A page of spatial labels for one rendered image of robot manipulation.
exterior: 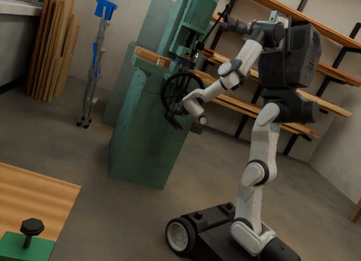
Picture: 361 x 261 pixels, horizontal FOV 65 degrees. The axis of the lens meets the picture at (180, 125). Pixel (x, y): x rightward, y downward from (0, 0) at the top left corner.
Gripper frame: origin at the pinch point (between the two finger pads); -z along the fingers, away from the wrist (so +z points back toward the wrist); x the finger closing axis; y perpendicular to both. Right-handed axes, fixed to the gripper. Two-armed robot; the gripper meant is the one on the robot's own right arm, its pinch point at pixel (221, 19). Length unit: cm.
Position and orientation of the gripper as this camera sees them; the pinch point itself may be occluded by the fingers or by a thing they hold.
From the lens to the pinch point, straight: 208.6
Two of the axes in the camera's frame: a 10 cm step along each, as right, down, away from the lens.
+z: 8.9, 2.8, 3.5
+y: -4.5, 5.0, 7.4
